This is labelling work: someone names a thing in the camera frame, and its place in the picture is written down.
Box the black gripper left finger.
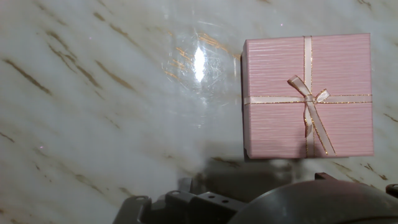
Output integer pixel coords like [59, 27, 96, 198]
[113, 189, 246, 224]

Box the marble pattern mat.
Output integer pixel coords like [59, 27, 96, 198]
[0, 0, 398, 224]

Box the pink ribboned gift box lid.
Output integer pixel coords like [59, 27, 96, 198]
[241, 32, 375, 160]

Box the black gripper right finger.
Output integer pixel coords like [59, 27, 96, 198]
[385, 183, 398, 199]

